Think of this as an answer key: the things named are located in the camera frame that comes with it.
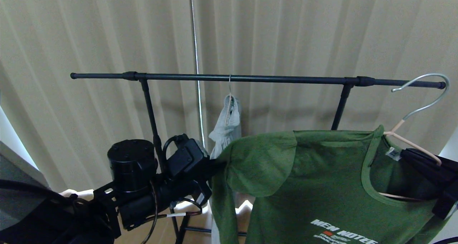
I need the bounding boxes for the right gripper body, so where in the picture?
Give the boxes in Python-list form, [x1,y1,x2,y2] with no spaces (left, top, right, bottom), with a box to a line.
[432,187,458,220]

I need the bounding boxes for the pink clothes hanger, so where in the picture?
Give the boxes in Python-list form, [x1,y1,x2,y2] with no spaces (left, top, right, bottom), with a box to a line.
[377,73,450,201]
[225,75,235,126]

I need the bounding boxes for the black clothes rack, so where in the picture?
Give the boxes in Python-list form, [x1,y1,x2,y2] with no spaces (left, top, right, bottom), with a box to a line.
[70,72,447,244]

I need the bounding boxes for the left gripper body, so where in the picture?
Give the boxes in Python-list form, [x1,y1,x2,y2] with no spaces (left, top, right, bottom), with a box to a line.
[118,176,212,231]

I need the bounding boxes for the beige curtain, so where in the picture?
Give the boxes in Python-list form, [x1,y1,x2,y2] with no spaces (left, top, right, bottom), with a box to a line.
[0,0,458,201]

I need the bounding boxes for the green garment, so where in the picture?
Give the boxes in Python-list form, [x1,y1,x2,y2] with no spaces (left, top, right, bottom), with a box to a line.
[209,125,458,244]

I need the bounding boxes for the pale grey shorts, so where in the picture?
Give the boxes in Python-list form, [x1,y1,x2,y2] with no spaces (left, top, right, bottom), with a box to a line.
[209,95,242,244]

